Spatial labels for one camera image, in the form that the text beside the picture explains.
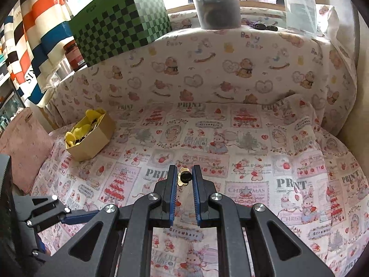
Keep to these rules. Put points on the green checkered box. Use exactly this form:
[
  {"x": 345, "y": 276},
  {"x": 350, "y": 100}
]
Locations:
[{"x": 121, "y": 26}]

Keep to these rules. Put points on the clear plastic tub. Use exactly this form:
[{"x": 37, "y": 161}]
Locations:
[{"x": 217, "y": 8}]

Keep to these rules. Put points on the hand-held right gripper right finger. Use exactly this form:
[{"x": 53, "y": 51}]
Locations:
[{"x": 196, "y": 190}]

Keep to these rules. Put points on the yellow hexagonal jewelry box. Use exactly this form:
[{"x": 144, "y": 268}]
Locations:
[{"x": 92, "y": 147}]

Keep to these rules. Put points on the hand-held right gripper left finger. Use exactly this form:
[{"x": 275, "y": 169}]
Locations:
[{"x": 173, "y": 190}]

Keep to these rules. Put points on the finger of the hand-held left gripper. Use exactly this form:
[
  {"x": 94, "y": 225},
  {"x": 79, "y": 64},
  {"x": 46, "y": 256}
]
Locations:
[
  {"x": 41, "y": 246},
  {"x": 83, "y": 216}
]

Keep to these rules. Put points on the white storage shelf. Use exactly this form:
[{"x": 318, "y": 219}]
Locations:
[{"x": 8, "y": 101}]

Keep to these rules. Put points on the light wooden wardrobe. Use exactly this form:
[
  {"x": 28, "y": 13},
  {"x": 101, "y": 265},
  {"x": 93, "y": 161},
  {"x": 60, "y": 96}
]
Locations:
[{"x": 357, "y": 106}]

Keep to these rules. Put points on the brown glass bottle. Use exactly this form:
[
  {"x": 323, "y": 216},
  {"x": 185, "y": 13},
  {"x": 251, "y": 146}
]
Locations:
[{"x": 73, "y": 56}]

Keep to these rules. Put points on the small black clip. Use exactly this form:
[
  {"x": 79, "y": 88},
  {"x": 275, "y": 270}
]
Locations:
[{"x": 263, "y": 26}]

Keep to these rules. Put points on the clear pump bottle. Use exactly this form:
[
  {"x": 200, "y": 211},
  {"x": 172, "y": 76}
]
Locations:
[{"x": 299, "y": 5}]

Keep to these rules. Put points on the bear print cloth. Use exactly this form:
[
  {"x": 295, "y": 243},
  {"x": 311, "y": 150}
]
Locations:
[{"x": 201, "y": 63}]

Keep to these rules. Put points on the pink pillow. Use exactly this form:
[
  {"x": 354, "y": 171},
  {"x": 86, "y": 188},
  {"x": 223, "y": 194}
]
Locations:
[{"x": 26, "y": 144}]

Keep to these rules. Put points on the gold and black earring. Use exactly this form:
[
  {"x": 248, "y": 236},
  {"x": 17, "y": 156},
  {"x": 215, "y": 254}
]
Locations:
[{"x": 185, "y": 176}]

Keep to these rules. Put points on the printed bed sheet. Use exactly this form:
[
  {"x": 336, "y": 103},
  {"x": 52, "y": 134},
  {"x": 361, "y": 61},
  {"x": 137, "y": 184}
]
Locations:
[{"x": 259, "y": 155}]

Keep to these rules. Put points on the striped curtain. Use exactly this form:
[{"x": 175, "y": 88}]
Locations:
[{"x": 43, "y": 20}]

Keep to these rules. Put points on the white plastic bag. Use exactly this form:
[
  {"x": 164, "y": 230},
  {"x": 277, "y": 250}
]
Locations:
[{"x": 327, "y": 20}]

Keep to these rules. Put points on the wooden window frame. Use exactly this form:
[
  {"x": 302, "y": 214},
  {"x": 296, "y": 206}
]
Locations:
[{"x": 259, "y": 4}]

